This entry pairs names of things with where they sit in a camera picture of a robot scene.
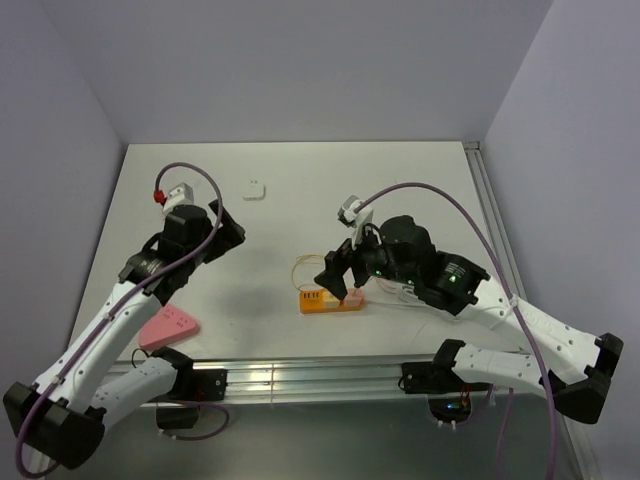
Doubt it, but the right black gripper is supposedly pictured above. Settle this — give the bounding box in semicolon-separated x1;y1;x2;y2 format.
314;218;417;299

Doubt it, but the yellow cable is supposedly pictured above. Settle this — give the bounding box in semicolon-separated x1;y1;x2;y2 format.
291;254;326;296

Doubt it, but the pink plug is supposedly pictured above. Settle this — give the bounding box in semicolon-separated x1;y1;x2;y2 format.
342;288;364;308

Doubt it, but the yellow plug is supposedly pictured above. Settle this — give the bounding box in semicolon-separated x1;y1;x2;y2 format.
322;291;341;310

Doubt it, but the white square charger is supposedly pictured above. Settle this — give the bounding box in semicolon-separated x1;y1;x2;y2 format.
242;179;266;201

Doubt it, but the orange power strip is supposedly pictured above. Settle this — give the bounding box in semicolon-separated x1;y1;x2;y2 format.
299;289;366;315

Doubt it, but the pink triangular power strip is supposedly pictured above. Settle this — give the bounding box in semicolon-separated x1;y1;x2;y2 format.
137;304;200;351

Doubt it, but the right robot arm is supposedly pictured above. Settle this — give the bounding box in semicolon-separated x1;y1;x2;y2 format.
315;214;624;425

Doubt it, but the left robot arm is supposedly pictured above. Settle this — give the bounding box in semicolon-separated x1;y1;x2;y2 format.
2;200;245;479

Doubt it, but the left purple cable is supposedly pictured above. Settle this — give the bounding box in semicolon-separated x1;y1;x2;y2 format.
13;161;231;476

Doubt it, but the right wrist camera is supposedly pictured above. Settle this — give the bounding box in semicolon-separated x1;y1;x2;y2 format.
337;195;374;250

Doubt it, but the white power strip cord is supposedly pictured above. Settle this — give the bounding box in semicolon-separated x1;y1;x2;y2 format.
362;289;436;311

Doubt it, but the aluminium rail frame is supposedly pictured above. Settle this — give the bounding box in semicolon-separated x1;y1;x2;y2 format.
24;140;601;480

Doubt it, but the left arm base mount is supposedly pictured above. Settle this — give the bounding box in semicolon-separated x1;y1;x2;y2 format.
153;368;230;436

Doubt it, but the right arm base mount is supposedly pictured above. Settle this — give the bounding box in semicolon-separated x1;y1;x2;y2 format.
397;339;494;431

